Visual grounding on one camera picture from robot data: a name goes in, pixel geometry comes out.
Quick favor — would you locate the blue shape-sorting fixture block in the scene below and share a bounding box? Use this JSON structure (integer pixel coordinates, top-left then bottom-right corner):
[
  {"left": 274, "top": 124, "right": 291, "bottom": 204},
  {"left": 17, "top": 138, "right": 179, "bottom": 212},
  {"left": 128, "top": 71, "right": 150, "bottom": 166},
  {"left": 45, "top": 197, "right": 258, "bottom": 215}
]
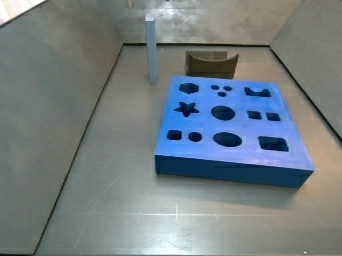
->
[{"left": 155, "top": 76, "right": 314, "bottom": 188}]

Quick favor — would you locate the light blue square-circle object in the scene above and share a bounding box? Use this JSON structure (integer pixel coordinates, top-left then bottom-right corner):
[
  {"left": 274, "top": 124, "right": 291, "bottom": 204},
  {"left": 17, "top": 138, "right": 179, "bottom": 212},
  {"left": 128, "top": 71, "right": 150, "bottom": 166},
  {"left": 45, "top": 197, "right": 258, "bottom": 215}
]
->
[{"left": 144, "top": 13, "right": 158, "bottom": 83}]

